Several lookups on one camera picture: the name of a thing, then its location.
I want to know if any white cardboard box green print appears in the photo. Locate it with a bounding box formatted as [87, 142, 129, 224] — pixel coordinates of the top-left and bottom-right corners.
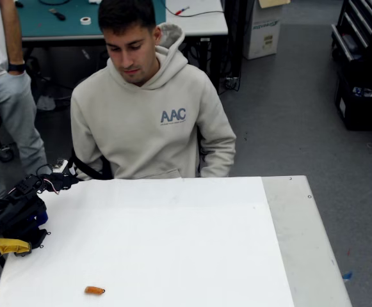
[243, 0, 284, 61]

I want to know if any yellow clamp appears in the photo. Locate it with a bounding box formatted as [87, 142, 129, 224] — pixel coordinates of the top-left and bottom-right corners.
[0, 238, 33, 258]

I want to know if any black caster wheel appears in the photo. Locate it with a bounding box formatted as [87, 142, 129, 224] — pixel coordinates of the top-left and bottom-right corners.
[0, 145, 14, 162]

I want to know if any black utility knife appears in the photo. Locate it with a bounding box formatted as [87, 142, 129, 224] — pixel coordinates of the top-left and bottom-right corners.
[48, 8, 67, 22]

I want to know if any grey plastic bag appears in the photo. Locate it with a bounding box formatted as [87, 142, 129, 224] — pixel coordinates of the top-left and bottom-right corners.
[36, 95, 56, 111]

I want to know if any person in grey trousers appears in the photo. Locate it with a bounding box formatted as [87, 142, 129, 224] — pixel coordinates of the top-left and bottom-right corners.
[0, 0, 49, 205]

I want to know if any bare forearm of person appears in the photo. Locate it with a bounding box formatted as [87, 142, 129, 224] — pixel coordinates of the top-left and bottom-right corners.
[0, 0, 26, 67]

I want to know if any brown cardboard piece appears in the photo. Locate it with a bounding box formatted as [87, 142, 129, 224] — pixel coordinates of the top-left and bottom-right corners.
[257, 0, 291, 9]

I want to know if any black storage crate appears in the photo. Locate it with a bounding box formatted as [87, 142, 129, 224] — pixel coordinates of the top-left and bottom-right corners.
[334, 68, 372, 132]

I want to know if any black camera cable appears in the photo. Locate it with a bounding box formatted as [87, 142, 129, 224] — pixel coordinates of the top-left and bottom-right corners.
[35, 164, 54, 177]

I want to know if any green cutting mat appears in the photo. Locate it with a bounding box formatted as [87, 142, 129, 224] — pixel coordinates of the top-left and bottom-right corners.
[15, 0, 167, 39]

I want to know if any black tool rack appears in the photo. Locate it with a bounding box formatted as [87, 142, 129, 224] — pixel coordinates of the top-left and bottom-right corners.
[330, 0, 372, 65]

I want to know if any seated man in beige hoodie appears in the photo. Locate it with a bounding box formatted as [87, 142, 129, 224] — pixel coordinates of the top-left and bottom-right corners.
[70, 0, 237, 182]

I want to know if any white paper sheet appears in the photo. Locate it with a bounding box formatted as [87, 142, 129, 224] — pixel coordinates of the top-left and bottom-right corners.
[0, 177, 295, 307]

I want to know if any white workshop table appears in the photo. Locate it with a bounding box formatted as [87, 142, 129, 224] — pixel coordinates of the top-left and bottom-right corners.
[15, 0, 230, 95]

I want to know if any black wristwatch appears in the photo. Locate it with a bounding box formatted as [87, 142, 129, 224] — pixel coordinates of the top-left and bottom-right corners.
[7, 62, 26, 75]

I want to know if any thin black cable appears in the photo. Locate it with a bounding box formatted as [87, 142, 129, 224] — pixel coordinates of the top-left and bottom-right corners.
[165, 0, 225, 17]

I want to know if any white wrist camera board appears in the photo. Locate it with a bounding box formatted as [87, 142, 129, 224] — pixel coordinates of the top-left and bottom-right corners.
[51, 159, 70, 174]

